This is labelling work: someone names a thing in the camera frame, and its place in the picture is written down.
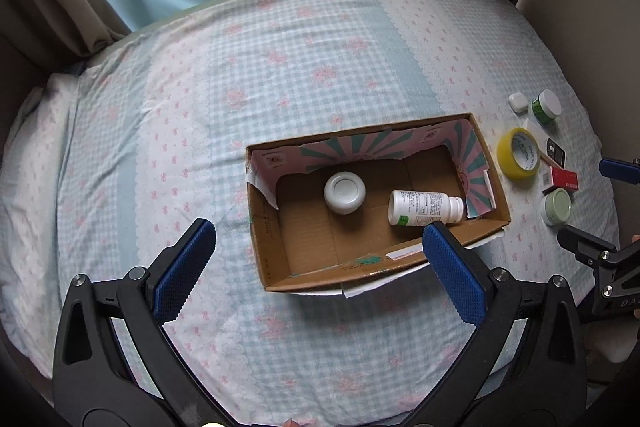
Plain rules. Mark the cardboard box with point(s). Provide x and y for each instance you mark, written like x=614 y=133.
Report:
x=367 y=252

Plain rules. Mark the round white jar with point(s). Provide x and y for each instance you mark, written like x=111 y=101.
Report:
x=344 y=193

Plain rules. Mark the white jar with pale green lid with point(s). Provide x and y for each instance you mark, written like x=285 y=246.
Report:
x=556 y=206

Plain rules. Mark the red and white box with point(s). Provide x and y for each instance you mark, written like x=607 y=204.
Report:
x=561 y=180

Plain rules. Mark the small white box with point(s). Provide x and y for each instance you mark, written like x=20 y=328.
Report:
x=536 y=131

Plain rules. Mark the checked floral bed sheet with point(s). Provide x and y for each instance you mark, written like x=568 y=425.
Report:
x=190 y=107

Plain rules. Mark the white pill bottle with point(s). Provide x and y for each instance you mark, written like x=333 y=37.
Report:
x=419 y=208

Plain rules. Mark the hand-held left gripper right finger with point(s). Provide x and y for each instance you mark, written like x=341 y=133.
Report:
x=456 y=278

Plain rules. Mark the white earbud case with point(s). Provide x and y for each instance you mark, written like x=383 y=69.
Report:
x=517 y=102

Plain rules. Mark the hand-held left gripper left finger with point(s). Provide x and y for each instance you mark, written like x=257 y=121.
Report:
x=182 y=274

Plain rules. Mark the small black device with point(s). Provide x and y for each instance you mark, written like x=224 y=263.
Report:
x=555 y=153

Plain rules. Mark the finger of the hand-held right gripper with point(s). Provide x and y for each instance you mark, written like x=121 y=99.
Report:
x=582 y=244
x=619 y=169

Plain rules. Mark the yellow tape roll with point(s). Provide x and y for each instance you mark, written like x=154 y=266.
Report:
x=507 y=157

